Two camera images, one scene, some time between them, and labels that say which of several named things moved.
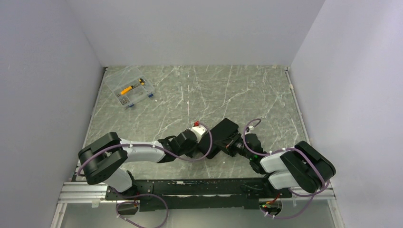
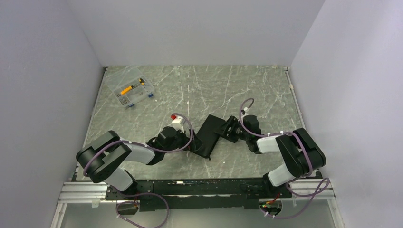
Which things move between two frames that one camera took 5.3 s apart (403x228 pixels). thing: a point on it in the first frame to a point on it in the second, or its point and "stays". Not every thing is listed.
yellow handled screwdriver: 124,91 stays
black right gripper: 230,144 to 232,123
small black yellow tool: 141,81 stays
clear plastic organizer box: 129,86 stays
